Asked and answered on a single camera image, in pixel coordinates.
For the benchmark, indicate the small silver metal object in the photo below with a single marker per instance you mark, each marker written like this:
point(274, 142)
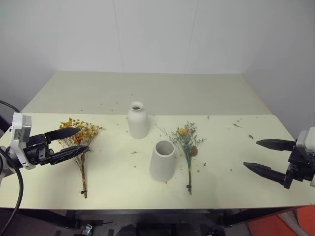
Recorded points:
point(86, 230)

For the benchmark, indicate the orange floor object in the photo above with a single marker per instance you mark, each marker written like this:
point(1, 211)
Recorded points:
point(283, 221)

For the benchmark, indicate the yellow dried flower bunch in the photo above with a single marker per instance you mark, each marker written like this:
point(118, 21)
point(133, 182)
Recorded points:
point(85, 134)

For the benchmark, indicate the white bottle-shaped vase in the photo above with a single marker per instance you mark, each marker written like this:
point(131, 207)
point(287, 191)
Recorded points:
point(137, 121)

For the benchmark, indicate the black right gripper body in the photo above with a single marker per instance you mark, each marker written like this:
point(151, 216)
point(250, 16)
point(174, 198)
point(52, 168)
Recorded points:
point(299, 168)

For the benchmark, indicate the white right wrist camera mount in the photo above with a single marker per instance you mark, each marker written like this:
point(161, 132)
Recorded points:
point(306, 141)

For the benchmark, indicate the green mixed dried flower bunch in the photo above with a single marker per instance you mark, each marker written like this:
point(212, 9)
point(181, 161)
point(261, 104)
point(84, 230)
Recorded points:
point(188, 142)

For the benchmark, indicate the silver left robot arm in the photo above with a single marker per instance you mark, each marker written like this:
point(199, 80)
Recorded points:
point(2, 175)

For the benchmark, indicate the white cone-shaped vase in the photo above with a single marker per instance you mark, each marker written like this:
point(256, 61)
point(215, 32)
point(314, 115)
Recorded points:
point(161, 167)

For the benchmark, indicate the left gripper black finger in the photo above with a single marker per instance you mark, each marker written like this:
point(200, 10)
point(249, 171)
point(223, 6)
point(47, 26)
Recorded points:
point(69, 153)
point(64, 133)

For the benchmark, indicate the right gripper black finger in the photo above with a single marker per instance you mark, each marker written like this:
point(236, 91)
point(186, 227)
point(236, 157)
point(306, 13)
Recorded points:
point(267, 172)
point(276, 144)

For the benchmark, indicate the black table frame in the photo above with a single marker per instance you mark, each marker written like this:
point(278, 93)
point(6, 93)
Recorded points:
point(49, 216)

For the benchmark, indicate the dark rounded shape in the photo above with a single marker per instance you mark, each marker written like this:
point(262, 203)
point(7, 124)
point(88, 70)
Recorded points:
point(126, 231)

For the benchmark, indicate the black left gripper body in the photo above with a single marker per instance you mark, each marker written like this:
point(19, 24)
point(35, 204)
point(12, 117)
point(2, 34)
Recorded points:
point(37, 151)

